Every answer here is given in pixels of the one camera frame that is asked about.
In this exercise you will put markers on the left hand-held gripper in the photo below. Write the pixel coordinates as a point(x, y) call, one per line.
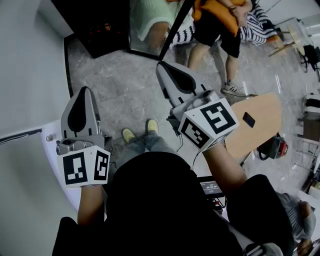
point(75, 170)

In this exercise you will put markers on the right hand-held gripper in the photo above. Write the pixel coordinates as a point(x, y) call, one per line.
point(217, 117)

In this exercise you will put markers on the person's right forearm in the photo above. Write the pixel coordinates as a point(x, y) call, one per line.
point(222, 167)

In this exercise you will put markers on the person's left forearm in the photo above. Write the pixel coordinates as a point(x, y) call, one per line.
point(90, 205)

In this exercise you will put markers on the silver round knob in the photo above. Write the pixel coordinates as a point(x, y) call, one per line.
point(50, 137)

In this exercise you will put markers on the white cabinet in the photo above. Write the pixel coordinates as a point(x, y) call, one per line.
point(51, 157)

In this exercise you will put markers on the person's yellow right shoe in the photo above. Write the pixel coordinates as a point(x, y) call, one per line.
point(152, 125)

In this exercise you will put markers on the person's yellow shoe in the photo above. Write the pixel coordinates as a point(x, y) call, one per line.
point(128, 135)
point(152, 125)

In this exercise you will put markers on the person's yellow left shoe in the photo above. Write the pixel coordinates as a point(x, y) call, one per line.
point(128, 135)

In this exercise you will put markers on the person's grey trousers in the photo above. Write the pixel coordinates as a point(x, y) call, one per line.
point(155, 143)

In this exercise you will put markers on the black phone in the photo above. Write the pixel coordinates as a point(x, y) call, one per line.
point(249, 120)

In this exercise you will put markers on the orange cushion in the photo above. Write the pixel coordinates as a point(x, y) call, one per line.
point(220, 15)

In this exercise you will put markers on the light wooden oval table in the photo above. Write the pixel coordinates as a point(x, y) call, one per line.
point(260, 135)

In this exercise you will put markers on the black and white striped sofa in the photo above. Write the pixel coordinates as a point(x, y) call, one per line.
point(255, 30)

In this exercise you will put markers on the small black monitor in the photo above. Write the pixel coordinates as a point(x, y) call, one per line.
point(210, 186)

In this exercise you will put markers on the person's black shirt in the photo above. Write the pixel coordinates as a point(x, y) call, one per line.
point(162, 205)

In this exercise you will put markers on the round wooden side table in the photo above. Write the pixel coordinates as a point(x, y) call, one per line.
point(296, 37)

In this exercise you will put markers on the black office chair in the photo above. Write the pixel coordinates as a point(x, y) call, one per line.
point(311, 57)

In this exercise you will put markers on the dark wooden cabinet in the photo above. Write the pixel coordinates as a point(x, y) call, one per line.
point(311, 125)

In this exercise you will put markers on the metal rack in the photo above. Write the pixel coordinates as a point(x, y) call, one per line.
point(306, 155)

